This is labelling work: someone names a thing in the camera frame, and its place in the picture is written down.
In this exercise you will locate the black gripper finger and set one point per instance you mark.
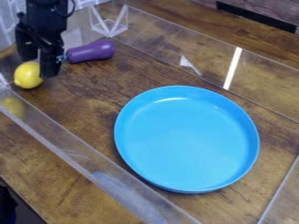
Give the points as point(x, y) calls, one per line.
point(51, 59)
point(27, 48)

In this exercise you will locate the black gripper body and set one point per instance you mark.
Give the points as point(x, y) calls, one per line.
point(44, 20)

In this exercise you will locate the yellow lemon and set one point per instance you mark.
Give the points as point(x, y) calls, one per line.
point(27, 75)

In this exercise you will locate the blue round tray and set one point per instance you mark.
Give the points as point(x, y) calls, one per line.
point(187, 139)

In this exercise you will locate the purple toy eggplant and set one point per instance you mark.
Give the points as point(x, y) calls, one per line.
point(99, 50)

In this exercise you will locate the clear acrylic barrier wall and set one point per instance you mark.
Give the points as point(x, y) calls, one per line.
point(58, 156)

